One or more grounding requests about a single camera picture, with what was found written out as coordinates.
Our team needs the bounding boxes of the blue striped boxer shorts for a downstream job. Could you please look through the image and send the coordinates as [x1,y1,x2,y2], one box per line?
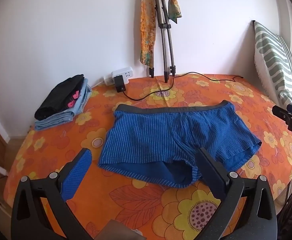
[98,100,262,188]

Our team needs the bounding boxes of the green striped pillow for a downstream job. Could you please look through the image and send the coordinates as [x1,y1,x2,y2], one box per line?
[253,21,292,109]

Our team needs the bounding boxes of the orange floral bedsheet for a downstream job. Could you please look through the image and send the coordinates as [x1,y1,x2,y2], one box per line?
[4,73,292,239]

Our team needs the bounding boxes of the black folded garment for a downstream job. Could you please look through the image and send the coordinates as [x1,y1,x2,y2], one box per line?
[34,74,84,121]

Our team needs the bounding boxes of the light blue folded jeans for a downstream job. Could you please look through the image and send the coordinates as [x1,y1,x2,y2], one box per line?
[34,78,92,131]

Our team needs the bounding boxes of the black power adapter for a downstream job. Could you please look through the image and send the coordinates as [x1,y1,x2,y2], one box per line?
[113,75,126,93]

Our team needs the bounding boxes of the orange floral scarf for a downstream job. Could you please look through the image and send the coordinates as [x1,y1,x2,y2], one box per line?
[140,0,182,68]

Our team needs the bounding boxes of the white power strip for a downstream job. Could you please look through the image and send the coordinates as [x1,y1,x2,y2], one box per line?
[104,67,134,86]

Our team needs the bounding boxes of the silver tripod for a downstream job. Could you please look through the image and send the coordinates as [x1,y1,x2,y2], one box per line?
[154,0,176,83]

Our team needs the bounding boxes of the black cable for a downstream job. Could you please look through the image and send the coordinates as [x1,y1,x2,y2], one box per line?
[121,71,244,101]

